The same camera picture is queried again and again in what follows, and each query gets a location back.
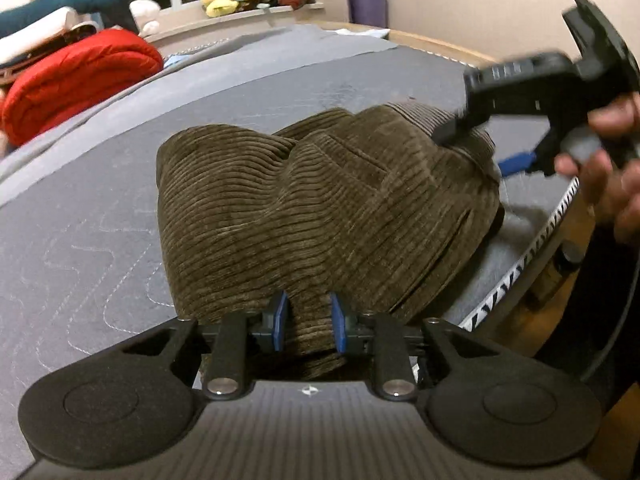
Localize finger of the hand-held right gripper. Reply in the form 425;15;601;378
432;109;492;149
497;149;539;177

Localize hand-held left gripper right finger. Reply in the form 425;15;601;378
330;292;502;402

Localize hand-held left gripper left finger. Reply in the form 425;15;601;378
120;290;290;402

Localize brown corduroy pants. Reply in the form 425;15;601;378
156;102;506;381

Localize person's right hand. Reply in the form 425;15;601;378
554;92;640;247

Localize purple rolled mat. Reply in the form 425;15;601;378
347;0;389;29

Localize grey bed sheet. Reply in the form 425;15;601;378
0;24;400;181

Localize grey quilted mattress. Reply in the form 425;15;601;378
0;42;583;480

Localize yellow-green plush toy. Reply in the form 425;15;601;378
206;0;241;19

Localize red puffy quilt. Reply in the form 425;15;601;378
0;29;165;148

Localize white plush toy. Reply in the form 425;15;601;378
128;0;162;37

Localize dark teal shark plush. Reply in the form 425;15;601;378
0;0;164;39

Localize grey cable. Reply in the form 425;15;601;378
579;260;640;386

